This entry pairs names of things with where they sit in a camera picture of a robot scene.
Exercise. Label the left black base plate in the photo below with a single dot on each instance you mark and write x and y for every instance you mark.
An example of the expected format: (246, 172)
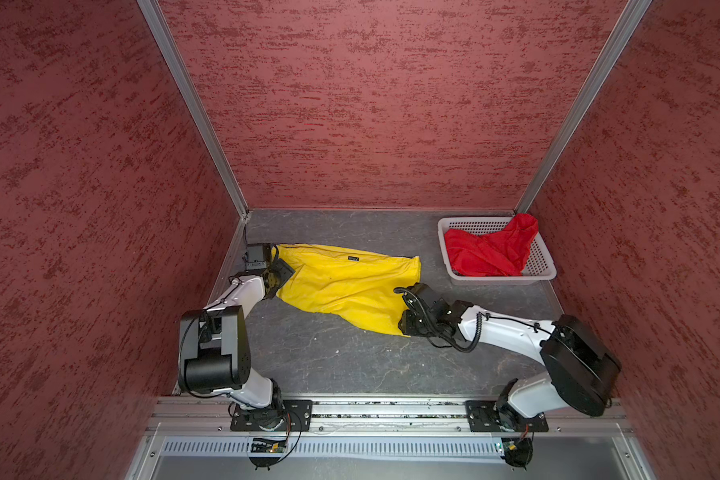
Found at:
(287, 416)

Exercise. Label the yellow shorts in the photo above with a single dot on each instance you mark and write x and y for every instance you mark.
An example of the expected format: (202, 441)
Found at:
(356, 285)

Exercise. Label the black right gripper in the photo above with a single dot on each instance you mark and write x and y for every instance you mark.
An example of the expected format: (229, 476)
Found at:
(407, 325)

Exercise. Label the aluminium front rail frame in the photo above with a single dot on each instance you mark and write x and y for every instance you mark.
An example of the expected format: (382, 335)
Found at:
(394, 428)

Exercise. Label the white plastic laundry basket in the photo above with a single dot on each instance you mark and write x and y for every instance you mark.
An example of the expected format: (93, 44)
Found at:
(540, 266)

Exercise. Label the left small circuit board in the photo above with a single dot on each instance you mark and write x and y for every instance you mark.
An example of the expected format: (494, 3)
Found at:
(264, 446)

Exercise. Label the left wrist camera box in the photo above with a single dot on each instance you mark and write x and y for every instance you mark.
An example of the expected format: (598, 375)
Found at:
(258, 256)

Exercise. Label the right small circuit board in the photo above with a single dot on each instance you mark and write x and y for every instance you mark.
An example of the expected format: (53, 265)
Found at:
(517, 453)

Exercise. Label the red shorts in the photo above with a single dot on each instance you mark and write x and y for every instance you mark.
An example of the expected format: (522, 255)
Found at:
(502, 253)

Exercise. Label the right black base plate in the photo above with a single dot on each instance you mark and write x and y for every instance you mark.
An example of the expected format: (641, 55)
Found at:
(486, 417)

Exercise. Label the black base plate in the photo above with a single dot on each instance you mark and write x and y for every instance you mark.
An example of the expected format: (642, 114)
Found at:
(486, 417)
(287, 416)

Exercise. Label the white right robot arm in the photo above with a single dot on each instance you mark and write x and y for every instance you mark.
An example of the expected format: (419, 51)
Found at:
(580, 371)

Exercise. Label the right aluminium corner post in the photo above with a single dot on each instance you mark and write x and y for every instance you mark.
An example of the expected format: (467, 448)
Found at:
(618, 39)

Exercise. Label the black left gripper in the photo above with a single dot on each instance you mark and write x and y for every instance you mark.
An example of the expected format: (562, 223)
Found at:
(285, 270)

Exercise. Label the small circuit board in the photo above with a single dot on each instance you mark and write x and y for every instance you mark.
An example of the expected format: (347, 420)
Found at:
(517, 453)
(264, 446)

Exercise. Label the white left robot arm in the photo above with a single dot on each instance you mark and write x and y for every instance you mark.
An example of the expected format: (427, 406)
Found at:
(215, 357)

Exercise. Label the left aluminium corner post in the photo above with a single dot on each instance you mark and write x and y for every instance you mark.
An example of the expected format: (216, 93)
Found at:
(169, 50)

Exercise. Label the aluminium corner post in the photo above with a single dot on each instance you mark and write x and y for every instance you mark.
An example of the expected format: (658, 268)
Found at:
(169, 50)
(618, 39)

